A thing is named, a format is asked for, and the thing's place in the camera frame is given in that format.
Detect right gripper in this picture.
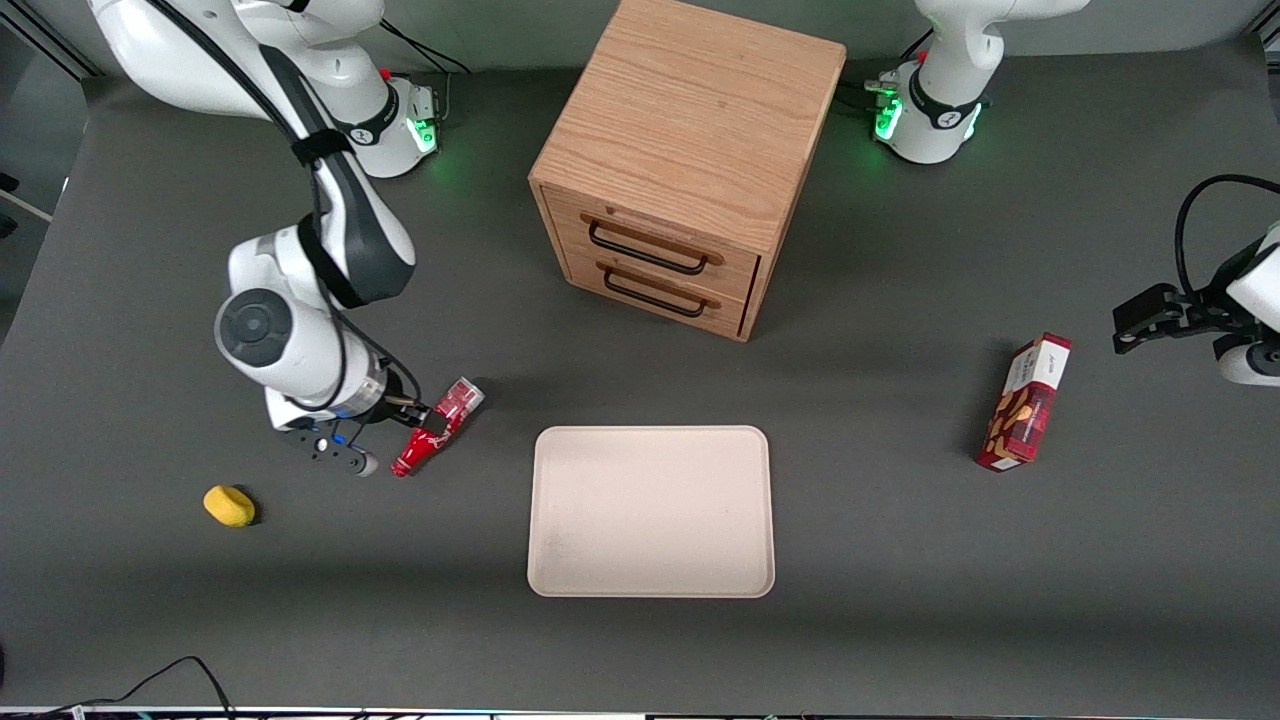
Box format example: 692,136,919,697
265,388,433,433

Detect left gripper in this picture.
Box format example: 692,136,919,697
1113,284,1229,356

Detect beige plastic tray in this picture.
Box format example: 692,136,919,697
527,426,776,599

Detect red cookie box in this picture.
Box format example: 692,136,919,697
976,333,1073,473

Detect yellow sponge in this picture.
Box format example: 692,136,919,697
203,485,256,528

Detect wooden drawer front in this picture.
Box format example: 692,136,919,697
545,185,763,301
565,248,753,336

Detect wooden drawer cabinet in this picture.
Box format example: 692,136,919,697
528,0,848,344

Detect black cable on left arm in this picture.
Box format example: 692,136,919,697
1175,174,1280,296

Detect black metal drawer handle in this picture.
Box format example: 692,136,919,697
587,218,713,276
602,265,709,319

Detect black cable on table edge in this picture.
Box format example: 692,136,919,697
0,656,236,720

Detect black right arm base cable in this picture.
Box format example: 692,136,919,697
380,18,471,76

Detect black left arm base cables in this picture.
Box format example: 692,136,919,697
838,28,936,113

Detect grey aluminium frame rail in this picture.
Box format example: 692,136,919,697
0,0,101,81

